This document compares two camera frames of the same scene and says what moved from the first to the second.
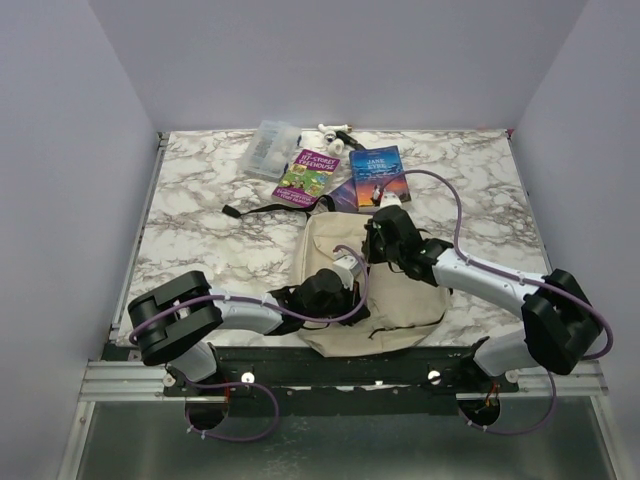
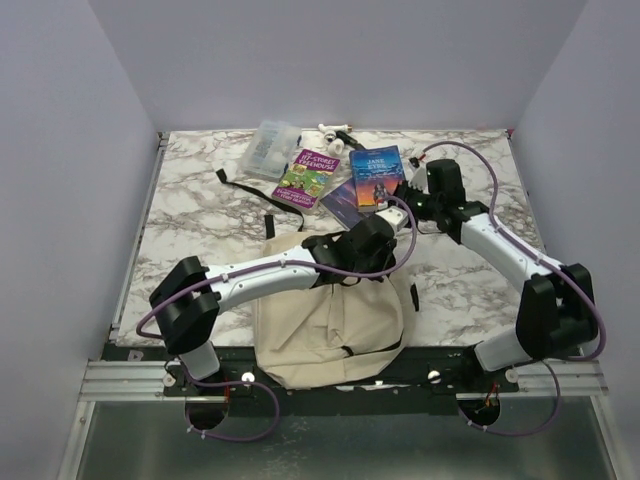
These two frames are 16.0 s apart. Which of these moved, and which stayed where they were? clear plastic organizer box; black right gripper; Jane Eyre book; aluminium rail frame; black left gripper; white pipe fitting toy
Moved: black left gripper; black right gripper
Stayed: aluminium rail frame; white pipe fitting toy; clear plastic organizer box; Jane Eyre book
